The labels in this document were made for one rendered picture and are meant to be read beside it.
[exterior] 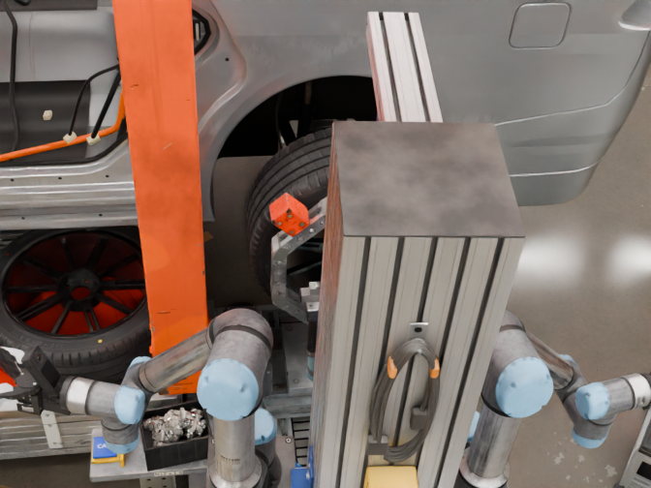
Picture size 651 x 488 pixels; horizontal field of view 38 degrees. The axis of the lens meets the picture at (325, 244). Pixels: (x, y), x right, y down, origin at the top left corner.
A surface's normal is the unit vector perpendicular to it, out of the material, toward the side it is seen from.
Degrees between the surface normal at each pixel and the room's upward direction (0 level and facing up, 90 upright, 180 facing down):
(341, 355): 90
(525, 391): 82
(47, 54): 50
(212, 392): 82
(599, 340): 0
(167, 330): 90
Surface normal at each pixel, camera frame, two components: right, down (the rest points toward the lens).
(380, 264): 0.05, 0.71
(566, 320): 0.06, -0.71
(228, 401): -0.18, 0.59
